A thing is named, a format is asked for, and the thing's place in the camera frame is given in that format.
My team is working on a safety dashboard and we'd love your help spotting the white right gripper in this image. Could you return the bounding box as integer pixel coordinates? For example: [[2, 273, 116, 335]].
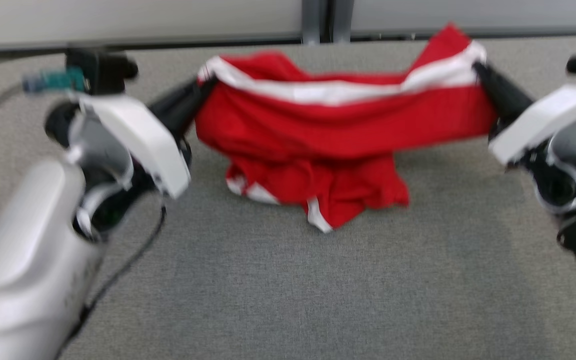
[[473, 61, 576, 166]]

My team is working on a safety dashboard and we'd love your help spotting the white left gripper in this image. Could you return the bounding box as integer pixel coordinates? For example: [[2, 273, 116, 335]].
[[75, 75, 218, 200]]

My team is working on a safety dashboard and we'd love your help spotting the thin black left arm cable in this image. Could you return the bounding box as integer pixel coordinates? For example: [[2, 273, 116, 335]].
[[65, 205, 168, 346]]

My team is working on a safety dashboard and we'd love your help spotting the grey partition post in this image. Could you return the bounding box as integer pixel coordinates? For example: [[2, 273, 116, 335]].
[[300, 0, 356, 45]]

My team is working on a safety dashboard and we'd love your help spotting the left camera cable teal plug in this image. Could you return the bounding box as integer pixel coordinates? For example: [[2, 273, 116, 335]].
[[0, 69, 88, 236]]

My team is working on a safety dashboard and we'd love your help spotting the red shorts white stripe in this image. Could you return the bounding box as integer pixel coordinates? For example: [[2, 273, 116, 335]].
[[194, 22, 499, 234]]

